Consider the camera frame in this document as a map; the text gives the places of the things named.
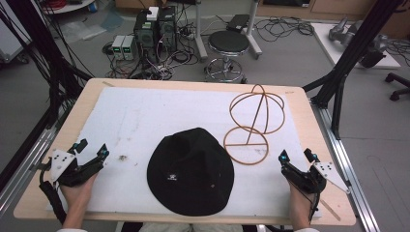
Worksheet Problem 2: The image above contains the black computer tower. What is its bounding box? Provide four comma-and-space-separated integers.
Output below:
157, 5, 179, 53
132, 9, 160, 63

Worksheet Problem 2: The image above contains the brown wire hat stand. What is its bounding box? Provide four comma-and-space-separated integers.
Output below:
222, 83, 286, 166

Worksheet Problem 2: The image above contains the black bucket hat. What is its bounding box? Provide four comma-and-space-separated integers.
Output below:
146, 127, 236, 218

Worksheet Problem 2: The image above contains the grey desk leg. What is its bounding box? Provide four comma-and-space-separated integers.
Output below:
192, 0, 210, 62
245, 0, 264, 61

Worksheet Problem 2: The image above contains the black metal frame post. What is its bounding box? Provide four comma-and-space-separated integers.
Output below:
302, 0, 406, 141

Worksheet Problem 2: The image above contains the small white box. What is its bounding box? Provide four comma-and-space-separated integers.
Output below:
146, 6, 161, 22

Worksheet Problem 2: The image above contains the white foam mat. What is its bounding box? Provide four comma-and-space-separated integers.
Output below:
45, 86, 323, 220

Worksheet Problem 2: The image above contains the black frame post with cables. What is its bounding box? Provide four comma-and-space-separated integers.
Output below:
0, 0, 95, 128

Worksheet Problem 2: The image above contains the grey power supply unit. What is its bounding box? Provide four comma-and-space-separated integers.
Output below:
110, 35, 126, 61
122, 35, 137, 61

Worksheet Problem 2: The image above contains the thin wooden strip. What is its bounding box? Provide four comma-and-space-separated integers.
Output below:
318, 197, 342, 222

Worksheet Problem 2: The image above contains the person's left hand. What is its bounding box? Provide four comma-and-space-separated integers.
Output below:
60, 173, 99, 215

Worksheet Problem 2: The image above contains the white equipment case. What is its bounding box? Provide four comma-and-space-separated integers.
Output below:
0, 0, 34, 65

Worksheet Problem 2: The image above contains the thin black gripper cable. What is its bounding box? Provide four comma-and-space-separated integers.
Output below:
307, 190, 322, 224

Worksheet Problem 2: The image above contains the black office chair base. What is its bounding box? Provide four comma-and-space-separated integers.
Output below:
384, 72, 410, 102

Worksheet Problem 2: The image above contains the black round stool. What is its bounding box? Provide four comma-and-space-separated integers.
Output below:
203, 30, 251, 84

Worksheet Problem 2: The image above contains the black sleeved gripper cable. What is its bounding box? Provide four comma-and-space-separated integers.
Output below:
38, 159, 68, 225

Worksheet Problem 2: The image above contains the round white table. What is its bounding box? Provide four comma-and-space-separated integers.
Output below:
41, 0, 99, 15

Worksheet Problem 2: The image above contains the white board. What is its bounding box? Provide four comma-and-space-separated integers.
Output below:
310, 21, 402, 71

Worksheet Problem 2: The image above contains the flat black box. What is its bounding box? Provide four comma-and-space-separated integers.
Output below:
225, 14, 251, 34

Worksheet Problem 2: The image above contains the aluminium rail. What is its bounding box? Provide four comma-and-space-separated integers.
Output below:
0, 124, 67, 220
309, 99, 382, 232

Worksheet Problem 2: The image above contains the person's right hand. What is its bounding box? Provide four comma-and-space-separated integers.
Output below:
287, 182, 316, 223

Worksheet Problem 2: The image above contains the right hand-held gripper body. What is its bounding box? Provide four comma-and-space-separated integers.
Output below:
280, 160, 351, 195

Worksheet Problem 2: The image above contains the clear plastic sheet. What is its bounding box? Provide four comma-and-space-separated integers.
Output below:
58, 19, 108, 44

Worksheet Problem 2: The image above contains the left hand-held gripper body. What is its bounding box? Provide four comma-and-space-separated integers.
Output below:
48, 148, 105, 189

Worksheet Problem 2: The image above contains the tangle of black cables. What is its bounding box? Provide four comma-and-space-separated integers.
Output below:
253, 15, 315, 44

